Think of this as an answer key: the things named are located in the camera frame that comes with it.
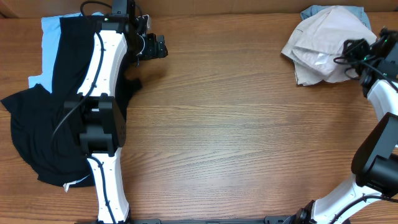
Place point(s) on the beige khaki shorts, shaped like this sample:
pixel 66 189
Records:
pixel 317 40

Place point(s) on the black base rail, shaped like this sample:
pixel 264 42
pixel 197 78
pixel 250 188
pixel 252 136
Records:
pixel 211 221

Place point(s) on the folded light blue jeans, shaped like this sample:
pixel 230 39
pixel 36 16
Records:
pixel 357 11

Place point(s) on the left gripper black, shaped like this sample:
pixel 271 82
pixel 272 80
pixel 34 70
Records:
pixel 157 46

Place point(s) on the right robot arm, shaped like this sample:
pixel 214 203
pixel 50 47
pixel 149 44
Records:
pixel 374 165

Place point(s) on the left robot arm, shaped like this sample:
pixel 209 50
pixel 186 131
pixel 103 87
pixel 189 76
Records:
pixel 96 121

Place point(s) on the black t-shirt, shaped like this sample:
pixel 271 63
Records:
pixel 45 144

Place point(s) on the light blue shirt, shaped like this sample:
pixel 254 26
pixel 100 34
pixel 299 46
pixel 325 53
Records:
pixel 51 29

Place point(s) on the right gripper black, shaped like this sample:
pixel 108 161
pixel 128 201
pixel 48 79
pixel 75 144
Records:
pixel 351 50

